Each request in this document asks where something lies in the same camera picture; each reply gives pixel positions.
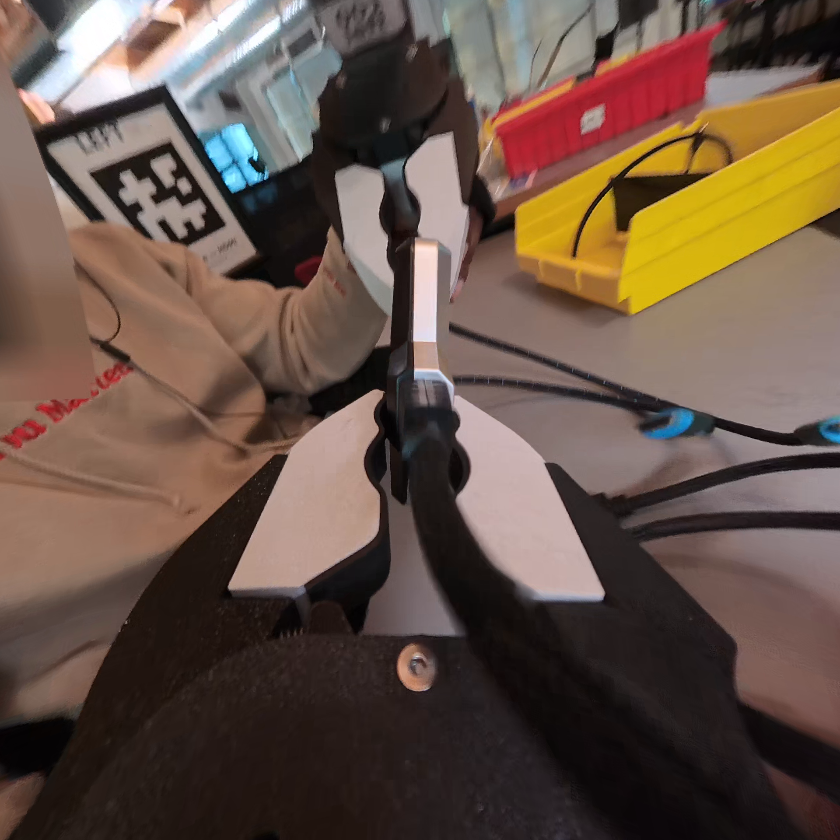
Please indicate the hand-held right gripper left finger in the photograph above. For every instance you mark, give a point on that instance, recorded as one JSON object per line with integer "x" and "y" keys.
{"x": 308, "y": 512}

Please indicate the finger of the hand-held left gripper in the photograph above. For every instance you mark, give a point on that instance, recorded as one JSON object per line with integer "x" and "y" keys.
{"x": 438, "y": 190}
{"x": 359, "y": 223}

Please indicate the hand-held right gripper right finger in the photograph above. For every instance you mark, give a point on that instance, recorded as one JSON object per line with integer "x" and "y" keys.
{"x": 531, "y": 525}

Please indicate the silver port adapter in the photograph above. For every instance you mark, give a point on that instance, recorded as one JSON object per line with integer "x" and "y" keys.
{"x": 426, "y": 308}

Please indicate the red plastic bin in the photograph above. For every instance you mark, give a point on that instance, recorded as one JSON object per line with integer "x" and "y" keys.
{"x": 604, "y": 105}

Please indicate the person's left forearm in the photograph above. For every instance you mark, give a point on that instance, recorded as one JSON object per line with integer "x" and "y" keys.
{"x": 262, "y": 308}

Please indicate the person's left hand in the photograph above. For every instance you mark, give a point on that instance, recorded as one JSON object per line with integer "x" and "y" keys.
{"x": 474, "y": 170}

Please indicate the person's beige hoodie torso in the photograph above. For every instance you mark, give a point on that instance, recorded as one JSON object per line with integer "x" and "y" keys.
{"x": 98, "y": 492}

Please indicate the black framed printed tag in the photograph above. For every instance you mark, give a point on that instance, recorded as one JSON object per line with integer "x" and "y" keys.
{"x": 151, "y": 187}

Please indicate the yellow plastic bin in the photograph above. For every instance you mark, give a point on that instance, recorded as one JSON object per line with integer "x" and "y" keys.
{"x": 722, "y": 216}

